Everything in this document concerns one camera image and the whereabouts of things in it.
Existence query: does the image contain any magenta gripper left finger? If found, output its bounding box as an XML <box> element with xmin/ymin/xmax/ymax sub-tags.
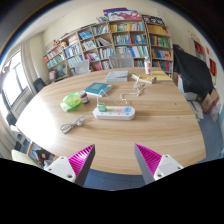
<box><xmin>46</xmin><ymin>144</ymin><xmax>95</xmax><ymax>186</ymax></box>

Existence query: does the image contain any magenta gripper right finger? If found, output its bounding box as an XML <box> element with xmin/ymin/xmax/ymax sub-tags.
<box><xmin>134</xmin><ymin>144</ymin><xmax>183</xmax><ymax>184</ymax></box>

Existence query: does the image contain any green charger plug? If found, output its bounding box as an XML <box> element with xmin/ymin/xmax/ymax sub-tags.
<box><xmin>97</xmin><ymin>103</ymin><xmax>107</xmax><ymax>112</ymax></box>

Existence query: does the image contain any yellow-green chair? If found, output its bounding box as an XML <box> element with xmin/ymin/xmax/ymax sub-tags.
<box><xmin>11</xmin><ymin>150</ymin><xmax>42</xmax><ymax>168</ymax></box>

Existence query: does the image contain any white power strip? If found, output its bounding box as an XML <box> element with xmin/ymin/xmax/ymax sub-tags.
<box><xmin>93</xmin><ymin>106</ymin><xmax>135</xmax><ymax>120</ymax></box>

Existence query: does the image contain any green plastic container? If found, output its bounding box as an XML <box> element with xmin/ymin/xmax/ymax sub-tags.
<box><xmin>60</xmin><ymin>92</ymin><xmax>82</xmax><ymax>112</ymax></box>

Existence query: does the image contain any small dark jar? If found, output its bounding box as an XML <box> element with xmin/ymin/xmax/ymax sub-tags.
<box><xmin>79</xmin><ymin>90</ymin><xmax>89</xmax><ymax>104</ymax></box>

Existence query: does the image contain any teal book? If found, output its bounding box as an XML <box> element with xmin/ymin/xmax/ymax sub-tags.
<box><xmin>85</xmin><ymin>82</ymin><xmax>114</xmax><ymax>97</ymax></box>

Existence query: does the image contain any yellow book with white device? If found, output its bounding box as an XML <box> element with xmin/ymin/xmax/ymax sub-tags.
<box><xmin>131</xmin><ymin>74</ymin><xmax>155</xmax><ymax>84</ymax></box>

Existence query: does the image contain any cardboard box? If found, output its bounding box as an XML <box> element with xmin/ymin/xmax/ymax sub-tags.
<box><xmin>201</xmin><ymin>89</ymin><xmax>219</xmax><ymax>114</ymax></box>

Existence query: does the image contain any yellow folder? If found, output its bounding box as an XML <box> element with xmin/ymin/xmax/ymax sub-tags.
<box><xmin>152</xmin><ymin>71</ymin><xmax>171</xmax><ymax>81</ymax></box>

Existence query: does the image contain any dark office chair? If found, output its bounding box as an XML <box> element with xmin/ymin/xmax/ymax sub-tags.
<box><xmin>33</xmin><ymin>78</ymin><xmax>46</xmax><ymax>92</ymax></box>

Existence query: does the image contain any grey book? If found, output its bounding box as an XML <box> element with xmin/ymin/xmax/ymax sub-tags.
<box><xmin>105</xmin><ymin>70</ymin><xmax>128</xmax><ymax>82</ymax></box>

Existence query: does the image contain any white translucent chair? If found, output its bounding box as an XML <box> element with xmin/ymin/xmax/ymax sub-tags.
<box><xmin>75</xmin><ymin>60</ymin><xmax>90</xmax><ymax>75</ymax></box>

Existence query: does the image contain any black cloth covered object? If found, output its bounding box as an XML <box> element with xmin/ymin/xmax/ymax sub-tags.
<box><xmin>173</xmin><ymin>44</ymin><xmax>213</xmax><ymax>97</ymax></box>

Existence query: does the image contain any white bottle with red label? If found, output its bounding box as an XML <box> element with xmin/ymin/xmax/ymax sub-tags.
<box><xmin>144</xmin><ymin>57</ymin><xmax>152</xmax><ymax>75</ymax></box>

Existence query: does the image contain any window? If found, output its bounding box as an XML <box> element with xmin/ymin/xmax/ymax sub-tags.
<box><xmin>3</xmin><ymin>51</ymin><xmax>28</xmax><ymax>107</ymax></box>

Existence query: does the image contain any grey chair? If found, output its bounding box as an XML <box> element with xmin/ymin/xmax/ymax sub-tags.
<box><xmin>109</xmin><ymin>52</ymin><xmax>134</xmax><ymax>68</ymax></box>

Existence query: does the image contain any wooden bookshelf with books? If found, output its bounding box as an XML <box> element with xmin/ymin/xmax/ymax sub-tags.
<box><xmin>43</xmin><ymin>10</ymin><xmax>173</xmax><ymax>80</ymax></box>

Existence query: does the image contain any grey power strip cord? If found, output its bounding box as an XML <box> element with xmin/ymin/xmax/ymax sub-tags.
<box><xmin>59</xmin><ymin>111</ymin><xmax>95</xmax><ymax>135</ymax></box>

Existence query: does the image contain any white charger cable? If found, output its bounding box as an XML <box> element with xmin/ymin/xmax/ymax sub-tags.
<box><xmin>96</xmin><ymin>78</ymin><xmax>149</xmax><ymax>107</ymax></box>

